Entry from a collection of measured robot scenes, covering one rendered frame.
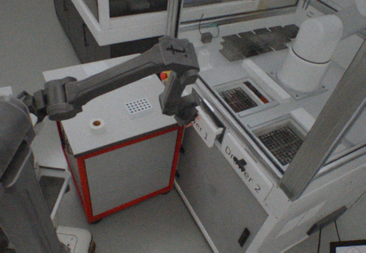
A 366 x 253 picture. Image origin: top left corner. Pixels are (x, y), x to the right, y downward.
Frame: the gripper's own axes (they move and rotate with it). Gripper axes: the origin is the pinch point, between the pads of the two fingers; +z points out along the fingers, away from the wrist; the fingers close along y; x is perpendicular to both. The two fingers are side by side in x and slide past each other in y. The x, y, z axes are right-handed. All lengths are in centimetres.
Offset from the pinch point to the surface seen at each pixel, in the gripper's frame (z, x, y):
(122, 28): -1, 83, -1
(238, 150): 2.3, -23.5, 6.4
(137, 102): -2.5, 29.9, -17.3
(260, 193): 6.9, -41.2, 2.1
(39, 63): 39, 191, -91
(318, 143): -20, -48, 28
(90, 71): -13, 60, -27
